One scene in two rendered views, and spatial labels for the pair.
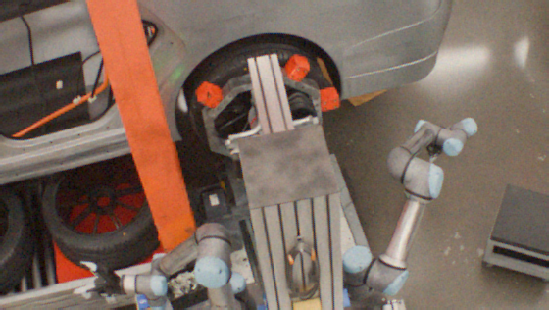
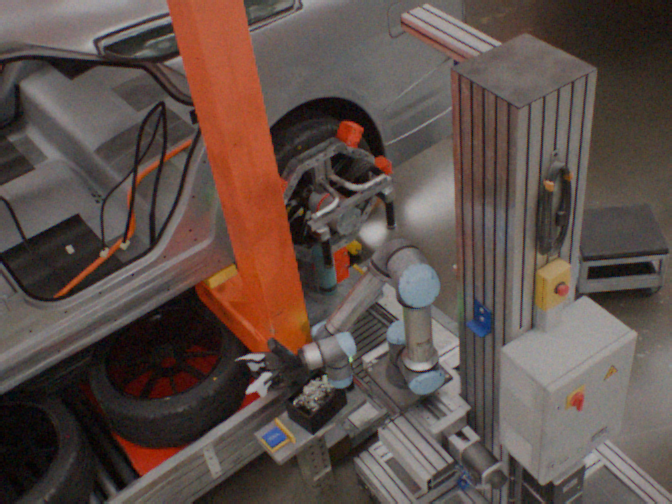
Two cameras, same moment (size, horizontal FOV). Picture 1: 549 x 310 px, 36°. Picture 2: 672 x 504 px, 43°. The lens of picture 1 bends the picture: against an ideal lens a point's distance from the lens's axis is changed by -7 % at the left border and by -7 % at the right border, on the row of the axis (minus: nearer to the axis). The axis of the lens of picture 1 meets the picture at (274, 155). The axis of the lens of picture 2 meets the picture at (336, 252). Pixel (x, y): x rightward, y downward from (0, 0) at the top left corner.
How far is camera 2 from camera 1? 1.48 m
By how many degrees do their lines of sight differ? 19
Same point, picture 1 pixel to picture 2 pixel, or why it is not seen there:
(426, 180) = not seen: hidden behind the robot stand
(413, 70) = (444, 121)
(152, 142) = (266, 206)
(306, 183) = (557, 73)
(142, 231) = (233, 368)
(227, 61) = (279, 144)
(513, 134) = not seen: hidden behind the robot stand
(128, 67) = (239, 95)
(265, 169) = (502, 77)
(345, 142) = (372, 248)
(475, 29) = not seen: hidden behind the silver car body
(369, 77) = (407, 138)
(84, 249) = (173, 413)
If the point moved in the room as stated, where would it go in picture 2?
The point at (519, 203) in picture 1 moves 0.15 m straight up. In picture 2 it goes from (593, 221) to (595, 197)
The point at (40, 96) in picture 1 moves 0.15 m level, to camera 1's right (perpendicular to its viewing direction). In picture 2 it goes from (51, 266) to (84, 252)
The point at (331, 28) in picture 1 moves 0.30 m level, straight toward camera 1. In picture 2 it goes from (371, 83) to (403, 116)
